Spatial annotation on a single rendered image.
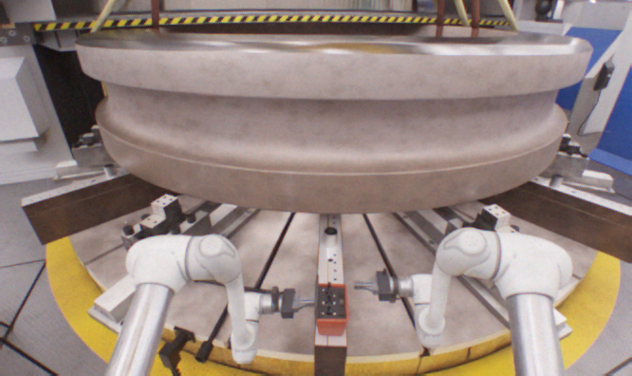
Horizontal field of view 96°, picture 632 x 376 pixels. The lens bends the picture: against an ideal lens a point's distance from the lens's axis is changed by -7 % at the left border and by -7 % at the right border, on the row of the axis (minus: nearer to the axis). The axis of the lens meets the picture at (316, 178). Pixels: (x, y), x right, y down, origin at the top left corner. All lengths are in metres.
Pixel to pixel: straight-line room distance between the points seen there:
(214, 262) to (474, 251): 0.68
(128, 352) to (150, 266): 0.22
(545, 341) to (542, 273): 0.15
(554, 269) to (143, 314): 1.03
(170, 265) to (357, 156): 1.16
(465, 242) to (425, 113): 1.09
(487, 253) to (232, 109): 1.44
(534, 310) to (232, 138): 1.60
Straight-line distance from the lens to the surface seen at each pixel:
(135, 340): 0.91
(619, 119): 6.24
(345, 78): 1.51
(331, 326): 1.38
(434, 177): 1.85
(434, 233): 2.54
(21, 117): 4.66
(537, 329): 0.89
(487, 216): 2.16
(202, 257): 0.92
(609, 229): 3.15
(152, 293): 0.95
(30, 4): 3.75
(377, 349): 1.89
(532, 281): 0.91
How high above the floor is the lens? 1.90
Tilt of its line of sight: 29 degrees down
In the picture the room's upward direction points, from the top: straight up
